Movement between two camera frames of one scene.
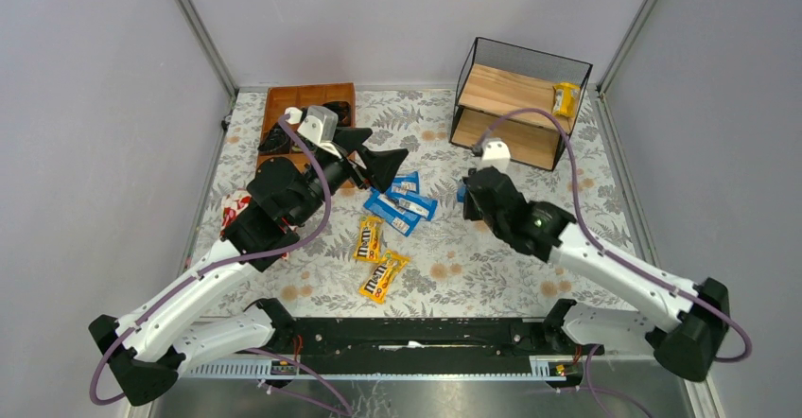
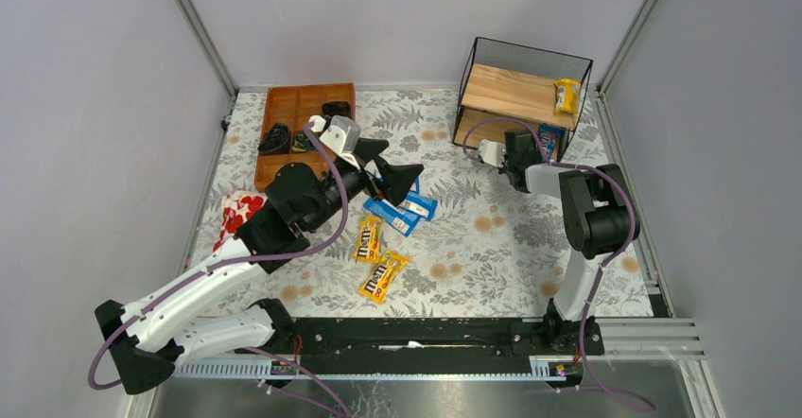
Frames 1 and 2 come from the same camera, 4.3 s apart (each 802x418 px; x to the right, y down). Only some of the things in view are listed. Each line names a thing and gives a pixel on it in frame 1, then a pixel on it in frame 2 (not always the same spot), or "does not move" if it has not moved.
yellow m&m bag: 376,285 does not move
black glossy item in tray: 342,110 does not move
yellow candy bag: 566,95 does not move
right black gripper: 474,195 → 518,154
